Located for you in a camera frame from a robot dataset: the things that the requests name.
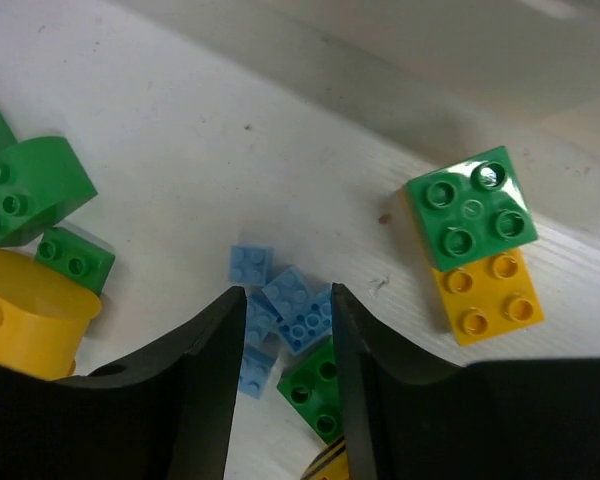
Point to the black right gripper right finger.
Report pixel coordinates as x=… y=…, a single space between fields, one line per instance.
x=409 y=414

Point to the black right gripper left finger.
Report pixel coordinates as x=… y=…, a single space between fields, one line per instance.
x=162 y=412

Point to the yellow rounded lego brick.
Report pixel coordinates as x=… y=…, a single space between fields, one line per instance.
x=43 y=317

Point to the light blue lego plate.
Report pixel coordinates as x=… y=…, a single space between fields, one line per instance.
x=254 y=372
x=310 y=326
x=250 y=265
x=261 y=319
x=289 y=293

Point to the yellow rectangular lego brick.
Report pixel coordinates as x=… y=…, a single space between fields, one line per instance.
x=488 y=297

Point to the yellow black striped lego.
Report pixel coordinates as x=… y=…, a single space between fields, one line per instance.
x=330 y=464

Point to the small green lego brick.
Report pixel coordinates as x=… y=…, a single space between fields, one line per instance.
x=76 y=258

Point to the green square lego brick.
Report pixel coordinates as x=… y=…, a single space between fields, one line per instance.
x=470 y=210

